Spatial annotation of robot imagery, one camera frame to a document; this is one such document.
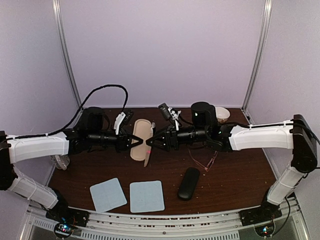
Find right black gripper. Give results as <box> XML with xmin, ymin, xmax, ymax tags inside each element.
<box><xmin>147</xmin><ymin>123</ymin><xmax>210</xmax><ymax>152</ymax></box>

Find tan glasses case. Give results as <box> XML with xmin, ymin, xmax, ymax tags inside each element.
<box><xmin>130</xmin><ymin>119</ymin><xmax>156</xmax><ymax>168</ymax></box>

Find blue cleaning cloth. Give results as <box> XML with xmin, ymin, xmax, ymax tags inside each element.
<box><xmin>129</xmin><ymin>180</ymin><xmax>165</xmax><ymax>214</ymax></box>
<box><xmin>89</xmin><ymin>177</ymin><xmax>128</xmax><ymax>214</ymax></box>

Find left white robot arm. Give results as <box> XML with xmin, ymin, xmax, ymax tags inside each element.
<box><xmin>0</xmin><ymin>107</ymin><xmax>144</xmax><ymax>222</ymax></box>

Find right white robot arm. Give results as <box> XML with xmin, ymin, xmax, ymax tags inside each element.
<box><xmin>146</xmin><ymin>101</ymin><xmax>320</xmax><ymax>221</ymax></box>

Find black glasses case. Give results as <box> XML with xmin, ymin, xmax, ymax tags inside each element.
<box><xmin>177</xmin><ymin>167</ymin><xmax>200</xmax><ymax>201</ymax></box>

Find white ceramic bowl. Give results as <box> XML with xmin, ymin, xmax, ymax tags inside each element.
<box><xmin>215</xmin><ymin>107</ymin><xmax>231</xmax><ymax>124</ymax></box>

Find patterned white mug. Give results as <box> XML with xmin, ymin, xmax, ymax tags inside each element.
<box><xmin>50</xmin><ymin>155</ymin><xmax>70</xmax><ymax>171</ymax></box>

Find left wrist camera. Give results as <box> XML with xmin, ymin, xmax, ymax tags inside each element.
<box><xmin>113</xmin><ymin>109</ymin><xmax>134</xmax><ymax>135</ymax></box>

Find pink thin frame glasses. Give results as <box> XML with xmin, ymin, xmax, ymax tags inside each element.
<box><xmin>188</xmin><ymin>146</ymin><xmax>218</xmax><ymax>172</ymax></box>

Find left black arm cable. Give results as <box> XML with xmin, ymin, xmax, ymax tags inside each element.
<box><xmin>14</xmin><ymin>84</ymin><xmax>129</xmax><ymax>141</ymax></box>

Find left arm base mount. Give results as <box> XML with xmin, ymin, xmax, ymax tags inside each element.
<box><xmin>42</xmin><ymin>189</ymin><xmax>89</xmax><ymax>240</ymax></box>

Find front aluminium rail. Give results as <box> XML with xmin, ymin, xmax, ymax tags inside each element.
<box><xmin>24</xmin><ymin>199</ymin><xmax>308</xmax><ymax>240</ymax></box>

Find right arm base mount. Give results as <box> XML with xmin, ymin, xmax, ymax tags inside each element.
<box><xmin>239</xmin><ymin>189</ymin><xmax>291</xmax><ymax>239</ymax></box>

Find left aluminium corner post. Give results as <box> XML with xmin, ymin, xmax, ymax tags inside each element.
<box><xmin>52</xmin><ymin>0</ymin><xmax>82</xmax><ymax>107</ymax></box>

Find aluminium corner post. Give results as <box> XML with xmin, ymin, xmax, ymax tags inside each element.
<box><xmin>241</xmin><ymin>0</ymin><xmax>273</xmax><ymax>113</ymax></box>
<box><xmin>52</xmin><ymin>0</ymin><xmax>82</xmax><ymax>107</ymax></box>

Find right aluminium corner post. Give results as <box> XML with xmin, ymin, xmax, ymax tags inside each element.
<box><xmin>241</xmin><ymin>0</ymin><xmax>273</xmax><ymax>113</ymax></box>

